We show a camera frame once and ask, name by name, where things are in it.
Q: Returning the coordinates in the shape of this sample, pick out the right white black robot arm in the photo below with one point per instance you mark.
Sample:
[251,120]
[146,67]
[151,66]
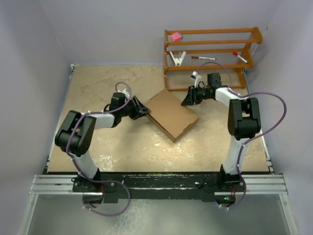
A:
[243,122]

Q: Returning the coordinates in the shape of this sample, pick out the brown cardboard box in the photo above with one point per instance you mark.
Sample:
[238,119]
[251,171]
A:
[169,116]

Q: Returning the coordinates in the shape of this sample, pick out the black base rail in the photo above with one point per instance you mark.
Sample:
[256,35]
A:
[204,186]

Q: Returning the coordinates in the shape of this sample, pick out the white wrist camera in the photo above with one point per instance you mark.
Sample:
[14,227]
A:
[196,78]
[127,92]

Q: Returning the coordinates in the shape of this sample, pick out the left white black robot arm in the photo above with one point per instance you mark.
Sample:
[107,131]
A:
[75,134]

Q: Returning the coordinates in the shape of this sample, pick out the brown-capped white marker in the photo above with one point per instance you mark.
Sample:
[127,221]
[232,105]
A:
[203,58]

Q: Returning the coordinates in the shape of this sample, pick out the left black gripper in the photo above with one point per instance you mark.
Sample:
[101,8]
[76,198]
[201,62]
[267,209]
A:
[139,110]

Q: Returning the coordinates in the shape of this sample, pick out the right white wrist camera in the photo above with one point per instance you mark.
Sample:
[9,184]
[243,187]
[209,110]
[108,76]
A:
[196,78]

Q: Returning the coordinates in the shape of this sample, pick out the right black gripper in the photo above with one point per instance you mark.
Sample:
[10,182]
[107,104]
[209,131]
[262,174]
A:
[191,98]

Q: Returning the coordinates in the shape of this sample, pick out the wooden three-tier rack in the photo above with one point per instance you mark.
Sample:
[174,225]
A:
[239,67]

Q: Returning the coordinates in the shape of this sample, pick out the pink eraser block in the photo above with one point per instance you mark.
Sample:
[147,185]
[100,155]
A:
[176,37]

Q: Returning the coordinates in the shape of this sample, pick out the aluminium extrusion frame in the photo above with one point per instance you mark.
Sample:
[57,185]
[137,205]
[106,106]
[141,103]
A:
[139,146]

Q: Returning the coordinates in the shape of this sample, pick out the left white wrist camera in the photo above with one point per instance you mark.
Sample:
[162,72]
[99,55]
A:
[127,92]

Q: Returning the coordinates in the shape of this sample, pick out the white clamp tool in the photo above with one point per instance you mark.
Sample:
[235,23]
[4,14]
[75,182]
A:
[177,60]

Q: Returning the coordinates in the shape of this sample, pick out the red-capped white marker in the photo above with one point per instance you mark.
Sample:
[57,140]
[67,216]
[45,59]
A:
[240,57]

